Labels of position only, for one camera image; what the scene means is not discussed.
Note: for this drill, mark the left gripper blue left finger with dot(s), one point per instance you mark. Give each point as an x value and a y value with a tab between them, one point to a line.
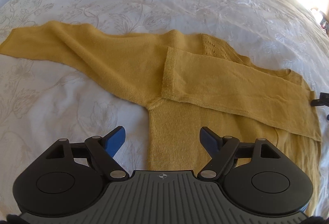
103	149

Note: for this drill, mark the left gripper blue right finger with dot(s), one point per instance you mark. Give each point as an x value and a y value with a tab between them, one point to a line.
221	150

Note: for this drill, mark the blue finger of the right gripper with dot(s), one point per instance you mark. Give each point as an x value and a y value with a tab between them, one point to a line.
322	101

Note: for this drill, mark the mustard yellow knit sweater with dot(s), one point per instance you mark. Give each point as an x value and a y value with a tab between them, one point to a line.
185	82

